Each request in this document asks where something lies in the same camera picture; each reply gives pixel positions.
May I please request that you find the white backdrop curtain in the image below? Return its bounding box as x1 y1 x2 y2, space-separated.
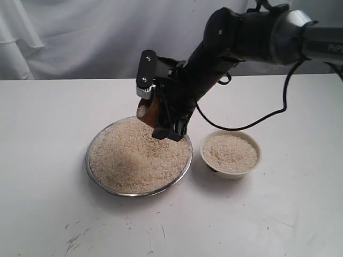
1 1 342 80

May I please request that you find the black camera cable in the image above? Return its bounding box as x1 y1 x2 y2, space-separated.
195 0 343 131

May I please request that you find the brown wooden cup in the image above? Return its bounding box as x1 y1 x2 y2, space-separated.
136 96 161 128

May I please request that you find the wrist camera with black bracket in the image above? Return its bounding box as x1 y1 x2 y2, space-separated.
136 49 160 100

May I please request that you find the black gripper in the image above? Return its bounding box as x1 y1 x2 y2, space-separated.
152 56 204 141

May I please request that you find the steel plate of rice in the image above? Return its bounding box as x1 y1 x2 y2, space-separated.
85 117 193 198

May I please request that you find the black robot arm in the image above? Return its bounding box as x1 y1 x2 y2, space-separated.
152 4 342 141

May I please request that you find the white bowl of rice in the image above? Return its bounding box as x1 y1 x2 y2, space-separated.
199 130 262 179

